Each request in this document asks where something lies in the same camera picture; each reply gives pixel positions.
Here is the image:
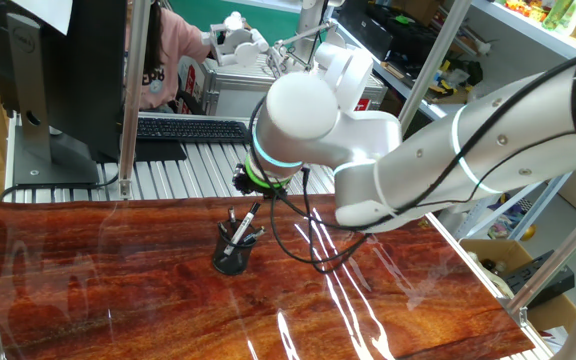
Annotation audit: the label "black office chair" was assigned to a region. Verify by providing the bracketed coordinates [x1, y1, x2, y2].
[170, 74, 208, 116]

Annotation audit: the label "colourful shelf toys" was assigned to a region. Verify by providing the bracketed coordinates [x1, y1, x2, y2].
[502, 0, 544, 22]

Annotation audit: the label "silver aluminium flight case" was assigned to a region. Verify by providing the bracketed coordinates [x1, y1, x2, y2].
[201, 54, 389, 119]

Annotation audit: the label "person in pink shirt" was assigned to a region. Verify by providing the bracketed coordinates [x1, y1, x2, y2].
[137, 0, 214, 112]

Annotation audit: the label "white paper sheet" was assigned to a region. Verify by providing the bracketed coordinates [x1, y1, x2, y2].
[10, 0, 74, 36]

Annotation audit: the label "white crumpled paper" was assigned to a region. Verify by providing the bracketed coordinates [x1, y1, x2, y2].
[542, 325, 576, 354]

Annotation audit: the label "black device box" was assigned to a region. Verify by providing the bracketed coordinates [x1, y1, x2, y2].
[503, 249, 576, 310]

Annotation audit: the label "wood grain table mat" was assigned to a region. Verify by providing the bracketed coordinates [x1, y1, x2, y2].
[0, 192, 537, 360]

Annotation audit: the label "white marker pen black cap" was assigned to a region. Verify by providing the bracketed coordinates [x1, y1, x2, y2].
[222, 200, 263, 257]

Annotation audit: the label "black monitor cable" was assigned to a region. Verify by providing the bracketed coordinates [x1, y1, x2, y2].
[0, 172, 120, 202]

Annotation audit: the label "black desk pad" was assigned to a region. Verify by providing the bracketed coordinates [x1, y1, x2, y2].
[91, 139, 189, 164]

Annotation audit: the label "white metal shelf rack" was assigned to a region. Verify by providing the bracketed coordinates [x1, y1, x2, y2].
[435, 0, 576, 241]

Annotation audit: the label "cardboard box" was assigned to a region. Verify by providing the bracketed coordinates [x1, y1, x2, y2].
[460, 238, 576, 334]

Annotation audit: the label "green mounting ring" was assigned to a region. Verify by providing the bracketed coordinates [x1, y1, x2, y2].
[244, 158, 294, 191]

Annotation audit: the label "green partition board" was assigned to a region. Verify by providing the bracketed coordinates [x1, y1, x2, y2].
[167, 0, 303, 49]

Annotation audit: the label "silver monitor stand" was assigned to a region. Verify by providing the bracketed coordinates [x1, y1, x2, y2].
[5, 12, 101, 187]

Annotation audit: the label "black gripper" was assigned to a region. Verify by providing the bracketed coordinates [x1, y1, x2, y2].
[231, 167, 275, 200]

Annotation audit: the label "black keyboard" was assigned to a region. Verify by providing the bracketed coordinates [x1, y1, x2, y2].
[135, 116, 252, 146]

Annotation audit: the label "black equipment case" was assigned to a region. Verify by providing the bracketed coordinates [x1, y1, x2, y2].
[335, 0, 452, 64]

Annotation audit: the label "colourful toy pile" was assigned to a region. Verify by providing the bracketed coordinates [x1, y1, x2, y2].
[487, 197, 538, 242]

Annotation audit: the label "black Dell monitor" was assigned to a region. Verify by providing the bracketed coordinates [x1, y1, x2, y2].
[0, 0, 129, 162]

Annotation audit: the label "black mesh pen holder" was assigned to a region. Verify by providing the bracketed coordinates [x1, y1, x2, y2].
[211, 218, 259, 277]

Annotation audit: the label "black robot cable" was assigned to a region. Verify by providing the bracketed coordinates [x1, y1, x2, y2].
[247, 42, 576, 275]

